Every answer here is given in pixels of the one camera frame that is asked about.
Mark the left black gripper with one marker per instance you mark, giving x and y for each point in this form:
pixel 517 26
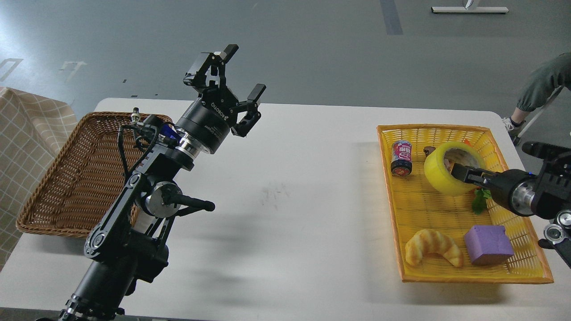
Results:
pixel 216 110

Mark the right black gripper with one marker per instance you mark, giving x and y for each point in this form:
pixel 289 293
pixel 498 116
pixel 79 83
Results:
pixel 511 189

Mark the yellow tape roll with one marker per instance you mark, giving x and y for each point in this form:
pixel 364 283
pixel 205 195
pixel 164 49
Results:
pixel 438 173

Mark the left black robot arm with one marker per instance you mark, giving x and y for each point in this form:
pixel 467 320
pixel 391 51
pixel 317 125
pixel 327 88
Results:
pixel 129 242

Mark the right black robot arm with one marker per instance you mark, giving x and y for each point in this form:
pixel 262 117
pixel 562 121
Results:
pixel 546 195

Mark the orange toy carrot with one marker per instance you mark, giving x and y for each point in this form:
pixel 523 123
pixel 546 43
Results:
pixel 479 200

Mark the brown toy animal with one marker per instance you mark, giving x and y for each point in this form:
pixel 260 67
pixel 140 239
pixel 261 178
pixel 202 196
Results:
pixel 427 150

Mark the yellow plastic basket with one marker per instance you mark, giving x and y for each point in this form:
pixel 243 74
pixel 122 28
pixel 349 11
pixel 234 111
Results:
pixel 415 205

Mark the purple foam block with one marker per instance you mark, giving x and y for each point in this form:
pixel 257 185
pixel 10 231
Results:
pixel 488 245

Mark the small drink can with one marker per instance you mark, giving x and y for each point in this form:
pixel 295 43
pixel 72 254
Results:
pixel 401 163

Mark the toy croissant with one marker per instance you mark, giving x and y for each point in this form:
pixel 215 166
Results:
pixel 430 241

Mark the person in green clothing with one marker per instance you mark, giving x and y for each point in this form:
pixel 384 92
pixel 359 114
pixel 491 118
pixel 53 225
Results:
pixel 540 86

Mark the brown wicker basket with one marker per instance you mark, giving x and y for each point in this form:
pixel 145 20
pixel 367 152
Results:
pixel 81 183

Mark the white floor stand base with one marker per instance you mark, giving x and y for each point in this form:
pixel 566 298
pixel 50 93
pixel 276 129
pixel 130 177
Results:
pixel 469 7

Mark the beige checkered cloth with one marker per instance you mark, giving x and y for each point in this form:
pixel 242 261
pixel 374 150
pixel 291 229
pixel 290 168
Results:
pixel 33 129

